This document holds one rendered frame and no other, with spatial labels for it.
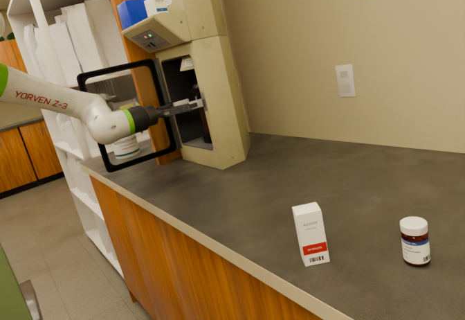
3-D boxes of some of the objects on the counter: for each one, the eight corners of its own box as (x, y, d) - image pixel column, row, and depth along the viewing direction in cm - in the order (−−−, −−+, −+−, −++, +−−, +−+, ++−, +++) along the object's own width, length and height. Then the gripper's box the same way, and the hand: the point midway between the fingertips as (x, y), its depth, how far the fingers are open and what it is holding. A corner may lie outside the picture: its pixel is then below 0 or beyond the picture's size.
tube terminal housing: (228, 141, 174) (188, -31, 154) (272, 148, 147) (232, -59, 128) (183, 159, 160) (133, -26, 141) (223, 170, 134) (169, -56, 115)
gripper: (154, 107, 121) (209, 91, 133) (130, 107, 141) (180, 93, 152) (160, 129, 123) (214, 111, 135) (135, 125, 143) (185, 110, 154)
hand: (192, 102), depth 143 cm, fingers open, 11 cm apart
